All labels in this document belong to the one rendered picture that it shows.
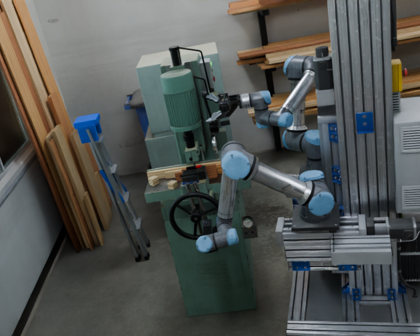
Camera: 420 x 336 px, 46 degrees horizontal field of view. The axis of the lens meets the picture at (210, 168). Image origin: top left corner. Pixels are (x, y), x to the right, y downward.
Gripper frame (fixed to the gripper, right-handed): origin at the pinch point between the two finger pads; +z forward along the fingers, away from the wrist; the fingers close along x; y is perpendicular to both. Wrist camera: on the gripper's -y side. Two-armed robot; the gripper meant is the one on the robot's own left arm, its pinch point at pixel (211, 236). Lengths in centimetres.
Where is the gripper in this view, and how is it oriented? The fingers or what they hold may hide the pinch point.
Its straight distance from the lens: 262.2
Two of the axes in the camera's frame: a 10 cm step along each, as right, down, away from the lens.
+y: 1.4, 9.8, -1.1
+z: 1.2, 0.9, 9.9
